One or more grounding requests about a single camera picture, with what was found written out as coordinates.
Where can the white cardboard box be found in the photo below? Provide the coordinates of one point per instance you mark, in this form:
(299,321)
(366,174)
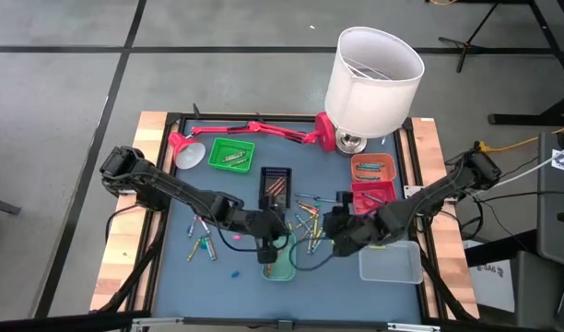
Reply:
(489,286)

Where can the clear plastic container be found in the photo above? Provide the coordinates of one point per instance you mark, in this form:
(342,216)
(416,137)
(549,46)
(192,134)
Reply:
(392,267)

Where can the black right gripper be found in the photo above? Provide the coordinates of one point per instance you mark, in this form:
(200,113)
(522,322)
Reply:
(356,226)

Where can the wooden table side board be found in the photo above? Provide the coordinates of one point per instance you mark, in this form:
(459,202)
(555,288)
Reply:
(448,240)
(125,258)

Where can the orange plastic basket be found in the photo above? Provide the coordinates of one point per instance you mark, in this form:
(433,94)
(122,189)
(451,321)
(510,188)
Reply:
(388,173)

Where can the gray crayon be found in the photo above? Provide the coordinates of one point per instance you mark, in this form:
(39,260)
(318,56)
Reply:
(238,162)
(192,227)
(204,227)
(309,245)
(234,157)

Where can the red plastic basket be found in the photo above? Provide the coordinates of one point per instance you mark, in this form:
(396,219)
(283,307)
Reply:
(379,189)

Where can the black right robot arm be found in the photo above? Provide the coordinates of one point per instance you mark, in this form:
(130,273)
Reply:
(438,189)

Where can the yellow-green crayon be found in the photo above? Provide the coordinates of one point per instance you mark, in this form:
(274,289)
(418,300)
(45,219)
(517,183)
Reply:
(193,250)
(309,206)

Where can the red desk lamp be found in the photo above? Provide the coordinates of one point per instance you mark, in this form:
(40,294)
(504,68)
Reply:
(325,131)

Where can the black floor stand base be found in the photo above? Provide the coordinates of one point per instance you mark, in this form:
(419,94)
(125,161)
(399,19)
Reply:
(517,119)

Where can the brown crayon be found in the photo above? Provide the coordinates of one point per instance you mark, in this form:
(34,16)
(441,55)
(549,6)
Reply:
(278,191)
(276,186)
(273,183)

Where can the silver metal bracket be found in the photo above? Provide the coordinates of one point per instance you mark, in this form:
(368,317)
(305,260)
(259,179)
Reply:
(413,327)
(157,321)

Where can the white bracket plate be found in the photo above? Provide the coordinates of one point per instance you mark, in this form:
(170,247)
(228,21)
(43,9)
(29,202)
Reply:
(412,191)

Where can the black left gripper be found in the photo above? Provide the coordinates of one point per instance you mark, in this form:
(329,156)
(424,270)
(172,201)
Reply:
(270,226)

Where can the gray cabinet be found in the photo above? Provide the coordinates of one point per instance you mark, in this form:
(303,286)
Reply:
(558,221)

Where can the teal plastic bin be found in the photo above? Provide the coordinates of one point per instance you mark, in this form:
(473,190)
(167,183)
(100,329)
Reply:
(286,272)

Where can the black plastic tray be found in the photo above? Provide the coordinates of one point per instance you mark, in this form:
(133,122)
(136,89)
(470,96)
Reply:
(262,175)

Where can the green plastic basket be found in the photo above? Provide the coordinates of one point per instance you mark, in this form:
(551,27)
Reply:
(217,159)

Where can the black metal table frame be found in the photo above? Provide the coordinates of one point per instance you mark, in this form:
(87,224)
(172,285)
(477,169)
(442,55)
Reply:
(226,115)

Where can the white shade table lamp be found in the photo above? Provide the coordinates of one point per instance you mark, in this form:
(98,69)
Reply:
(369,106)

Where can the gray-blue crayon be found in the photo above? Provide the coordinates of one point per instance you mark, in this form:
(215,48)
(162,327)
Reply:
(314,198)
(211,249)

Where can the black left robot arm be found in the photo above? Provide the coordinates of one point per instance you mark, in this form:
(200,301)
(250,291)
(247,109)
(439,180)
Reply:
(171,189)

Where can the black tripod stand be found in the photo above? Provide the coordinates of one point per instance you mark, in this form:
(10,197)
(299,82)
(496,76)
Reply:
(466,44)

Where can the gray box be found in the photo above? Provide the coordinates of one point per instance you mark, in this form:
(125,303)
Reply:
(540,295)

